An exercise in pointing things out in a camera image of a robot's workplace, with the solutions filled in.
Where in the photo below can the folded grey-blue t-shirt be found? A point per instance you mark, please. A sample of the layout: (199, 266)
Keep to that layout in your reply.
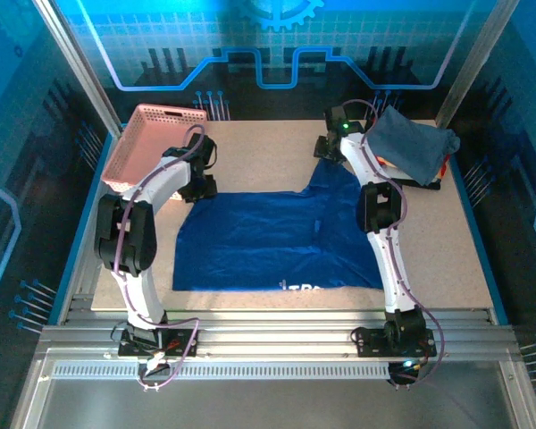
(411, 143)

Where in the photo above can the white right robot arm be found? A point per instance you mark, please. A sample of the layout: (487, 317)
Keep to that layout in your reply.
(389, 268)

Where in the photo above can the blue panda print t-shirt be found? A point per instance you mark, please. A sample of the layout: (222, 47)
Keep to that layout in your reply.
(259, 241)

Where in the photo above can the blue table border strip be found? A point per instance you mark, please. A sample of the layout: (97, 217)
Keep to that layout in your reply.
(78, 241)
(478, 241)

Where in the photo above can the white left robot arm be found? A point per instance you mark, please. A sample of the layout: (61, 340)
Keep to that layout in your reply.
(144, 286)

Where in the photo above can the pink perforated plastic basket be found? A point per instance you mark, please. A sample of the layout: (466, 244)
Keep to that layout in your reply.
(147, 138)

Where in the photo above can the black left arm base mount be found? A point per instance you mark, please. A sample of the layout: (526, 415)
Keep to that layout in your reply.
(183, 342)

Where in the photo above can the aluminium frame rail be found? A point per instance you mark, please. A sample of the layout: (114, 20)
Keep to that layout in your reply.
(272, 330)

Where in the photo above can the aluminium upright post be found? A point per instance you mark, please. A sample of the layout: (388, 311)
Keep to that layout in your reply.
(78, 67)
(473, 67)

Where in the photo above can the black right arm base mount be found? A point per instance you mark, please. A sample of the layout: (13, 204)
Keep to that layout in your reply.
(371, 342)

